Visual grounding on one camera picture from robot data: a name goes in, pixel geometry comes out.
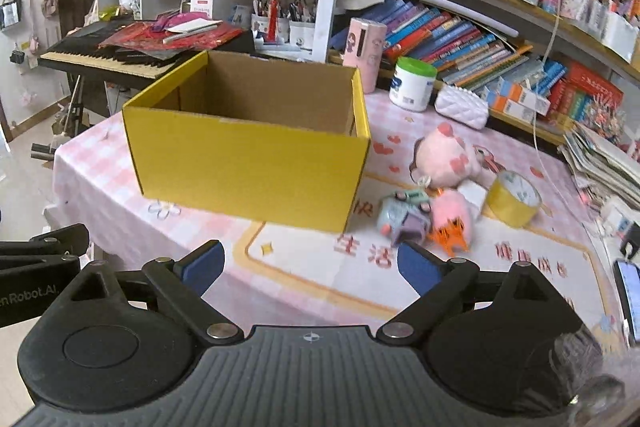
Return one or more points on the pink cartoon box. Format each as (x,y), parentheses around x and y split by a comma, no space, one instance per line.
(365,52)

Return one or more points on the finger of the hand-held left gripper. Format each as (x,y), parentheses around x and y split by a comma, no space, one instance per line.
(55,239)
(40,266)

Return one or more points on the black plug adapter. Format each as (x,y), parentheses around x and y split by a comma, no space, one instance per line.
(631,248)

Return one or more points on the stack of newspapers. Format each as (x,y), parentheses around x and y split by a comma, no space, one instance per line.
(600,167)

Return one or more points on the white power strip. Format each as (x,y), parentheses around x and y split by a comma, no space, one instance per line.
(617,219)

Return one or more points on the row of leaning blue books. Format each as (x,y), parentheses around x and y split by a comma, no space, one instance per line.
(450,37)

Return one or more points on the white box red label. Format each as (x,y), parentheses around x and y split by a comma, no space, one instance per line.
(202,4)

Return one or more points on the red papers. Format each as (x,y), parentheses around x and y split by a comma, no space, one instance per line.
(205,39)

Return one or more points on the yellow cardboard box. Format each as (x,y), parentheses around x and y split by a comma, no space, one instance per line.
(240,167)

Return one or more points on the orange white small boxes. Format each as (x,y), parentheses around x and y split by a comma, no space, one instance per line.
(515,99)

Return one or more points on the yellow tape roll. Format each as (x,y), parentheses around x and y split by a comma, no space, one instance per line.
(505,207)

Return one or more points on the pink plush pig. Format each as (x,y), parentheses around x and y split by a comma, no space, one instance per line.
(445,157)

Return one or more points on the white jar green lid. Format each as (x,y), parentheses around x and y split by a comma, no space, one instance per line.
(412,89)

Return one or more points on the black electric keyboard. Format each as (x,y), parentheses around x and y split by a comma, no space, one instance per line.
(90,57)

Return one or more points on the keyboard stand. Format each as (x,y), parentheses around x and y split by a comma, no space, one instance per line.
(80,107)

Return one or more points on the black smartphone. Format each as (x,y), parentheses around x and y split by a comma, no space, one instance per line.
(629,302)

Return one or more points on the white quilted pouch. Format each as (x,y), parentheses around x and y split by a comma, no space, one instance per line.
(460,107)

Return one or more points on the grey-blue toy car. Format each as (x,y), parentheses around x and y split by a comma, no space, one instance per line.
(400,224)

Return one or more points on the white pen holder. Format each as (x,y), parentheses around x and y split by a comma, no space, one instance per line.
(302,34)
(270,29)

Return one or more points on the teal correction tape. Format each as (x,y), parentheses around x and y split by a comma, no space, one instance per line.
(412,197)

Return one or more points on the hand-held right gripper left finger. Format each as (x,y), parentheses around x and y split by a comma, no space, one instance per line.
(205,264)

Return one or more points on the black white hanging bag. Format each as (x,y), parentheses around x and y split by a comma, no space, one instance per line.
(10,14)

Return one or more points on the white booklet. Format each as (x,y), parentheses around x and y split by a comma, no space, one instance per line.
(195,26)

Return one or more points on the white eraser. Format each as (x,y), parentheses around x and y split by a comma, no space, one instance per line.
(472,194)

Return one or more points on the red boxed book set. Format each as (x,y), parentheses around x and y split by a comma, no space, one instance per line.
(585,99)

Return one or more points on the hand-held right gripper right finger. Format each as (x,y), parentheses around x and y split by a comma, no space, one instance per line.
(417,264)

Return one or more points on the crumpled plastic bag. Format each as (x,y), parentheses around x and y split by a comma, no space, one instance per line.
(130,1)

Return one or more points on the pink checked tablecloth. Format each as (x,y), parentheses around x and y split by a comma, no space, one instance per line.
(125,207)

